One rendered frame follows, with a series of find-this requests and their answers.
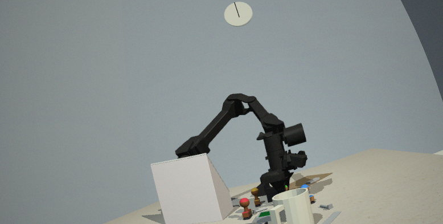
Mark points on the orange rubber stamp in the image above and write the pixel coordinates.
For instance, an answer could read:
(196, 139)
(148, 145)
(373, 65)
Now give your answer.
(255, 192)

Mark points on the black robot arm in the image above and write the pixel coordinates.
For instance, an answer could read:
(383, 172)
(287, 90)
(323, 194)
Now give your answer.
(275, 131)

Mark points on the dark red rubber stamp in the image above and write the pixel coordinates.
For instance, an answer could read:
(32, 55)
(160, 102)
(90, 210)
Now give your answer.
(244, 202)

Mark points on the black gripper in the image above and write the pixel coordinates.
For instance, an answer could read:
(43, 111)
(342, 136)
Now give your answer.
(278, 176)

